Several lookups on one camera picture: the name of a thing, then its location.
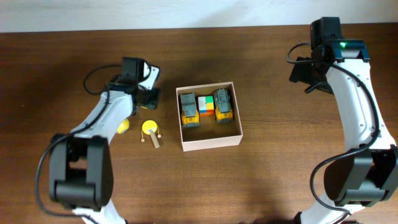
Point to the white cardboard box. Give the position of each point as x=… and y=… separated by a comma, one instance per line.
x=210, y=134

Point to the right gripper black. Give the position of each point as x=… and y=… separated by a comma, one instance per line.
x=298, y=73

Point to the multicolour puzzle cube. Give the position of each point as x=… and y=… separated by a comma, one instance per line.
x=206, y=105

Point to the yellow grey dump truck toy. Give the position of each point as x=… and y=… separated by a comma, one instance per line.
x=190, y=115

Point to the yellow ball with eye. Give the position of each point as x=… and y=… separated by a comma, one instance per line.
x=123, y=127

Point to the yellow grey mixer truck toy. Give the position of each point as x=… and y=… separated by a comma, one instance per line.
x=223, y=108

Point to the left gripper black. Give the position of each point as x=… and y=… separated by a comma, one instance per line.
x=155, y=99

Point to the yellow wooden pellet drum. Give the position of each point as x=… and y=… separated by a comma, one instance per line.
x=151, y=128

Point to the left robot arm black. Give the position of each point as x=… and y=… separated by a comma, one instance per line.
x=80, y=169

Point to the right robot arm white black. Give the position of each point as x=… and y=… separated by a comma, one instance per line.
x=366, y=173

